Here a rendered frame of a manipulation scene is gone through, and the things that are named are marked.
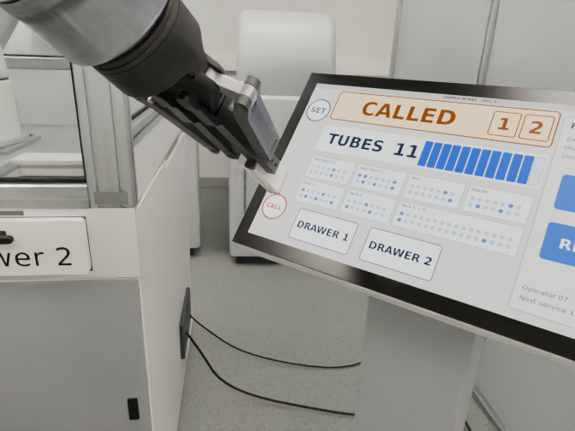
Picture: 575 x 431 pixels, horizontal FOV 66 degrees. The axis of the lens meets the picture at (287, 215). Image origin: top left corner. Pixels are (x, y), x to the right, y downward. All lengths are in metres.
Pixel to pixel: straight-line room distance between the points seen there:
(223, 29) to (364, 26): 1.20
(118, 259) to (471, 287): 0.64
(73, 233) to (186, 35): 0.63
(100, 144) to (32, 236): 0.21
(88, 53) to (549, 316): 0.47
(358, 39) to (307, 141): 3.47
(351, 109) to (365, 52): 3.47
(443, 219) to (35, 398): 0.92
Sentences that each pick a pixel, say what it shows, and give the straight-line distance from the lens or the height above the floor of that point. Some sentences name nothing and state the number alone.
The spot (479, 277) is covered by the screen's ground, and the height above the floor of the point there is 1.00.
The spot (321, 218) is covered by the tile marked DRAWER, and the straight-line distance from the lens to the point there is 0.61.
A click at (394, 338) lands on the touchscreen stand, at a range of 0.71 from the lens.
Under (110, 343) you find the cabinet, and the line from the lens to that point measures 1.02.
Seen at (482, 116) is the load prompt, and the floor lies 1.16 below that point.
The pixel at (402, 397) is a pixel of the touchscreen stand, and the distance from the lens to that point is 0.76.
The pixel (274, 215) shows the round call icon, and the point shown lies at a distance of 0.64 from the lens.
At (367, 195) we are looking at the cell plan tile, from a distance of 0.60.
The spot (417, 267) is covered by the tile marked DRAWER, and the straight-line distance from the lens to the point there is 0.55.
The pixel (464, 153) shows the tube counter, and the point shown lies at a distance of 0.60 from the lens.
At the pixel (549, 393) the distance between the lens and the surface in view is 1.61.
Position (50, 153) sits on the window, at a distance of 0.89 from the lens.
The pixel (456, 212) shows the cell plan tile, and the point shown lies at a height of 1.06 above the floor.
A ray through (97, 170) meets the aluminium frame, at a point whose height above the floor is 1.02.
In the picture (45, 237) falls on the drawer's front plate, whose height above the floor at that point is 0.90.
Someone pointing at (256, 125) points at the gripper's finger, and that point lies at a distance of 0.36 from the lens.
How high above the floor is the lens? 1.23
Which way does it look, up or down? 21 degrees down
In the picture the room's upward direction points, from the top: 2 degrees clockwise
